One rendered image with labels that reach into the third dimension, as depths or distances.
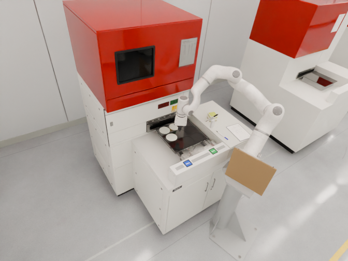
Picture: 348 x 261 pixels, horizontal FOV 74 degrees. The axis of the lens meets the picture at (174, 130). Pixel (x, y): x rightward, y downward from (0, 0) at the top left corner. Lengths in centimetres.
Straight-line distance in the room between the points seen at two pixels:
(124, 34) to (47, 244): 200
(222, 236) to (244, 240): 22
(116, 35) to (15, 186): 219
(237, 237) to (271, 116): 136
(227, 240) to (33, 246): 183
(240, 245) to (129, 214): 115
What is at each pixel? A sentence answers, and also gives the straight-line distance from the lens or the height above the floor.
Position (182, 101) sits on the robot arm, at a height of 131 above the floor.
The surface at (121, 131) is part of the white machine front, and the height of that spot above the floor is 95.
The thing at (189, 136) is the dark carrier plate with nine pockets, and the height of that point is 90.
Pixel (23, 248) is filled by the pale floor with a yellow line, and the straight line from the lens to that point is 272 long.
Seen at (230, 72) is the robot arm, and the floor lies 154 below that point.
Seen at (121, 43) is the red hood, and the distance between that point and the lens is 159.
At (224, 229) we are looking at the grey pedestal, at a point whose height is 1.
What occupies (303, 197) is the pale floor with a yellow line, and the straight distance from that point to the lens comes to 327.
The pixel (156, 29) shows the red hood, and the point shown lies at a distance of 168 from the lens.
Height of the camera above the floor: 228
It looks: 41 degrees down
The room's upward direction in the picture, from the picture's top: 6 degrees clockwise
